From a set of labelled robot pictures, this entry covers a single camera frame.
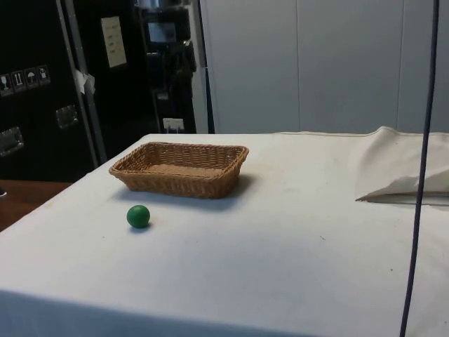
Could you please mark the green ball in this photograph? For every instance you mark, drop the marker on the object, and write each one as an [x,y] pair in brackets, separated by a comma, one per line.
[138,217]

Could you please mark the brown wicker basket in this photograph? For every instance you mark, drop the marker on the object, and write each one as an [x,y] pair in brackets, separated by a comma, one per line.
[210,182]

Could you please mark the pale locker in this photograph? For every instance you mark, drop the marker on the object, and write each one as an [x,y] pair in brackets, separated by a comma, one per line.
[410,70]
[347,70]
[252,70]

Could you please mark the black cabinet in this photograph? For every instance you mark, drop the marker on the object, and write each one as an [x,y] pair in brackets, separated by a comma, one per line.
[42,140]

